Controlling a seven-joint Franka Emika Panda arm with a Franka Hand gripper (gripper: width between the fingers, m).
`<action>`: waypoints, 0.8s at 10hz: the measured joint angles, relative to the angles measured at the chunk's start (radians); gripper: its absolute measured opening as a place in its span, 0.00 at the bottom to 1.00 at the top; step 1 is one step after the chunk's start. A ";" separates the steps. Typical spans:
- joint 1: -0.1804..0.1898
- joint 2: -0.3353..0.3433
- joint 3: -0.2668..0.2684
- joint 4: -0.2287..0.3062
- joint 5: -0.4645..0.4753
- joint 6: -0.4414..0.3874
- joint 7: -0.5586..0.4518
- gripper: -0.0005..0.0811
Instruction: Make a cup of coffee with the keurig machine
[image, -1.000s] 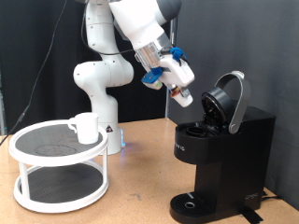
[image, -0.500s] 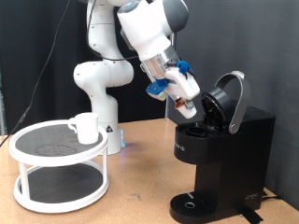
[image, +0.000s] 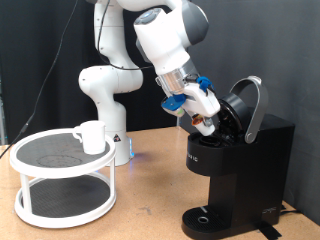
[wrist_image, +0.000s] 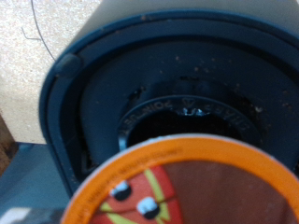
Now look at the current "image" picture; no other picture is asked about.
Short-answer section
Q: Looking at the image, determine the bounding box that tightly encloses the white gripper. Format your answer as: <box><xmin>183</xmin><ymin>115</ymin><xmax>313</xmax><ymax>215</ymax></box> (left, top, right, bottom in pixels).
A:
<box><xmin>182</xmin><ymin>83</ymin><xmax>221</xmax><ymax>130</ymax></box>

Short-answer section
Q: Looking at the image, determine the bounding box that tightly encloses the orange-lid coffee pod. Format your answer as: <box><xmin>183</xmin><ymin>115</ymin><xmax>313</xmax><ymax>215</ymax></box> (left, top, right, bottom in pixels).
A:
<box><xmin>191</xmin><ymin>114</ymin><xmax>216</xmax><ymax>137</ymax></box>

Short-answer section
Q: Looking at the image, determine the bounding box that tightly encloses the black Keurig coffee machine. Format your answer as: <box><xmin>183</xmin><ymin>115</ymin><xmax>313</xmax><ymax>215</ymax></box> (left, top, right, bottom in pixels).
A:
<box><xmin>181</xmin><ymin>75</ymin><xmax>296</xmax><ymax>240</ymax></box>

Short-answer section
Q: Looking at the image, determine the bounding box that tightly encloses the white plastic mug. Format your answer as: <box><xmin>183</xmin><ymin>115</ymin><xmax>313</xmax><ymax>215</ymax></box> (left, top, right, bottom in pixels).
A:
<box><xmin>72</xmin><ymin>120</ymin><xmax>107</xmax><ymax>156</ymax></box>

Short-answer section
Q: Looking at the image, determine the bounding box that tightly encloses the black tape strip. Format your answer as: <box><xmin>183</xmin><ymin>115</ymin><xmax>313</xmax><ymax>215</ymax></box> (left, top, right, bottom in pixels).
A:
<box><xmin>254</xmin><ymin>220</ymin><xmax>283</xmax><ymax>240</ymax></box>

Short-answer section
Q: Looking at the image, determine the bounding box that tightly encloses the white two-tier turntable stand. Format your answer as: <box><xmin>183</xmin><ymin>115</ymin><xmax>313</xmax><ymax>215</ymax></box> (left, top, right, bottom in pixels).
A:
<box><xmin>9</xmin><ymin>128</ymin><xmax>118</xmax><ymax>230</ymax></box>

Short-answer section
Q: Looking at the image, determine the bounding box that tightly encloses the blue cable clip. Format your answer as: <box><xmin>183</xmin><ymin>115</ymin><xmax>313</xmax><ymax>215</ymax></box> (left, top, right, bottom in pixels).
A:
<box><xmin>195</xmin><ymin>76</ymin><xmax>215</xmax><ymax>93</ymax></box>

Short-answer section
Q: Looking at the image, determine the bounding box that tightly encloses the black power cord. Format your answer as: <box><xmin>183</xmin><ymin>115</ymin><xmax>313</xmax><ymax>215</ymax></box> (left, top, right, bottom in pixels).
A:
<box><xmin>279</xmin><ymin>203</ymin><xmax>298</xmax><ymax>215</ymax></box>

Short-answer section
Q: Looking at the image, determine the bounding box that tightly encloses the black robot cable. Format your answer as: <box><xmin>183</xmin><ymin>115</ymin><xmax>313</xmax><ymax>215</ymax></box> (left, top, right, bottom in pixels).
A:
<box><xmin>0</xmin><ymin>0</ymin><xmax>156</xmax><ymax>158</ymax></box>

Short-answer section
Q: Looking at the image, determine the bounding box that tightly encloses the grey metal frame post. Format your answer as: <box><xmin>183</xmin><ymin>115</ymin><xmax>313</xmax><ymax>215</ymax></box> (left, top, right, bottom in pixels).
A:
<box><xmin>0</xmin><ymin>74</ymin><xmax>6</xmax><ymax>146</ymax></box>

